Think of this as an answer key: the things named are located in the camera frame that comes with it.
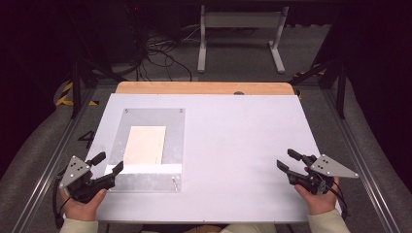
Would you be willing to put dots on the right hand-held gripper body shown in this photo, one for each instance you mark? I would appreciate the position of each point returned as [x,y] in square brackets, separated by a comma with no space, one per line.
[327,168]

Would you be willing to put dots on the clear acrylic photo frame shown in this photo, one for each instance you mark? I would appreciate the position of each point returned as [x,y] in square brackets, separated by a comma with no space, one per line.
[175,136]

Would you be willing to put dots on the yellow black floor tape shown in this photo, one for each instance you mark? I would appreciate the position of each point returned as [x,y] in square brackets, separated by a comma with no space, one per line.
[304,73]
[64,97]

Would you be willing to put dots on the painting print card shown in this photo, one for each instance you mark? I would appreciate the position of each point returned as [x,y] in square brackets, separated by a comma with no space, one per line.
[144,145]

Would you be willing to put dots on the white board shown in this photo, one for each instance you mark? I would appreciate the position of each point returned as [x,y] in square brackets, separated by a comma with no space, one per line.
[243,155]

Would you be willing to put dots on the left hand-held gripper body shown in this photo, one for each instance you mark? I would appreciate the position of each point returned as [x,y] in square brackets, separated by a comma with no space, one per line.
[77,176]

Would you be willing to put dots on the aluminium rail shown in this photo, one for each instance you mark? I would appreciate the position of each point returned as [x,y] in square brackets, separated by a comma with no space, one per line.
[366,168]
[48,168]

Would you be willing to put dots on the black metal stand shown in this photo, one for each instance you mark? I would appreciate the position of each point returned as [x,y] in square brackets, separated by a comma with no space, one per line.
[76,84]
[340,87]

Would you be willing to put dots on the round table grommet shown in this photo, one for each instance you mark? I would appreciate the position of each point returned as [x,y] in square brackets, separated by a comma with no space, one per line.
[239,93]

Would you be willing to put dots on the person's right hand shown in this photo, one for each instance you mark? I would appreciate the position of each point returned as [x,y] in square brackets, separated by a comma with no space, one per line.
[322,204]

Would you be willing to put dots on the person's left hand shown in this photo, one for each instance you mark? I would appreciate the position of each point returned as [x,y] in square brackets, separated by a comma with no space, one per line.
[81,210]

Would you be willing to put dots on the wooden table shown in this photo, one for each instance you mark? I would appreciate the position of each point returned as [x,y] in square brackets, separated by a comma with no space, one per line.
[194,88]

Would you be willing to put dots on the white metal stand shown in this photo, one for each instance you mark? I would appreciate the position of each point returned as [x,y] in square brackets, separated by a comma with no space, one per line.
[241,20]

